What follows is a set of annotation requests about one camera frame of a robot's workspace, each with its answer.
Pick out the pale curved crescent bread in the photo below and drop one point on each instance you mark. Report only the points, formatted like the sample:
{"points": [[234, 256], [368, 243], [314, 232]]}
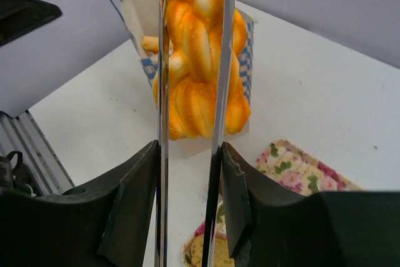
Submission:
{"points": [[150, 44]]}

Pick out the metal serving tongs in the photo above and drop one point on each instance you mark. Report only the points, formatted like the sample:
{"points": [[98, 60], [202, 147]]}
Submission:
{"points": [[160, 257]]}

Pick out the long orange wavy bread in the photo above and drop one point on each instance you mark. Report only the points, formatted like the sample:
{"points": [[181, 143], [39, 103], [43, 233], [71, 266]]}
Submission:
{"points": [[195, 32]]}

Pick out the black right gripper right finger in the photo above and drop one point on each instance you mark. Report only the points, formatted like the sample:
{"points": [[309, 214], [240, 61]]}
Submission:
{"points": [[270, 225]]}

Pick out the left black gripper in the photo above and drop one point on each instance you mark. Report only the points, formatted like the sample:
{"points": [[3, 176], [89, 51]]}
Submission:
{"points": [[20, 17]]}

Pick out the floral serving tray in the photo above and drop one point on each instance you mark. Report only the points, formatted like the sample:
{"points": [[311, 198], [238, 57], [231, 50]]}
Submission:
{"points": [[287, 165]]}

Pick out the blue checkered paper bag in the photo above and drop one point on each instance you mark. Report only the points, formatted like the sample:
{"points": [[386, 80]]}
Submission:
{"points": [[141, 17]]}

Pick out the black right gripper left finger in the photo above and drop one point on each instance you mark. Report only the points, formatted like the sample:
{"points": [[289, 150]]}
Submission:
{"points": [[103, 222]]}

